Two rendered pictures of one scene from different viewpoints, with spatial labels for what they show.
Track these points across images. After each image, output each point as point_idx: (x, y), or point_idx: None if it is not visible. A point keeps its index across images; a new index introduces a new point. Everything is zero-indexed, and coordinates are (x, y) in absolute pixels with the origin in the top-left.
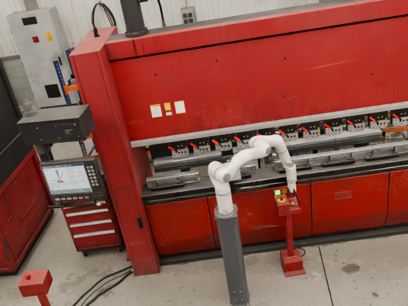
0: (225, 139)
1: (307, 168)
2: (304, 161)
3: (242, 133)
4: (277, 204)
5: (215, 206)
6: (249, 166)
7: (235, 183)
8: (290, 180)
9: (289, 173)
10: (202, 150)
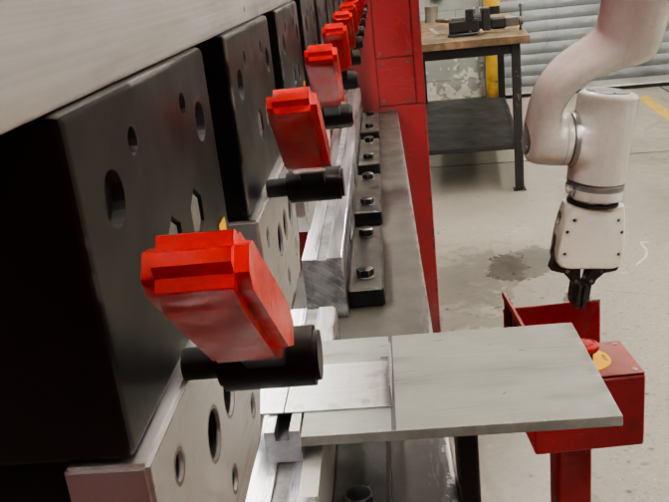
0: (298, 76)
1: (382, 241)
2: (347, 224)
3: (308, 17)
4: (630, 377)
5: None
6: (334, 326)
7: (445, 465)
8: (625, 179)
9: (632, 130)
10: (286, 253)
